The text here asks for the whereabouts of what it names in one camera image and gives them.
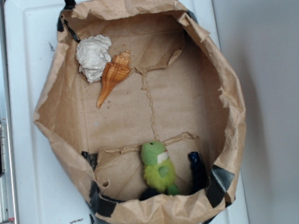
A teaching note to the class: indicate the green plush frog toy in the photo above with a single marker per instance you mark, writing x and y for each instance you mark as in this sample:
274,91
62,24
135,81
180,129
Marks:
159,171

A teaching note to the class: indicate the crumpled white paper ball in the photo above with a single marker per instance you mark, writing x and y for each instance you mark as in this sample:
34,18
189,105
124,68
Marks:
92,55

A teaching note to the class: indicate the brown paper bag bin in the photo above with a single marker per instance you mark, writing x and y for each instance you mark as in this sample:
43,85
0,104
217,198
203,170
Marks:
181,92

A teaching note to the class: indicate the dark blue rope toy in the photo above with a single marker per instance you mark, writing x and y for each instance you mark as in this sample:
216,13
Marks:
199,175

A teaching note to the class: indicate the orange spiral sea shell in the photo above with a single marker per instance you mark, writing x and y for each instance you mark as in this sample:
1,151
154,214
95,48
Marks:
115,72

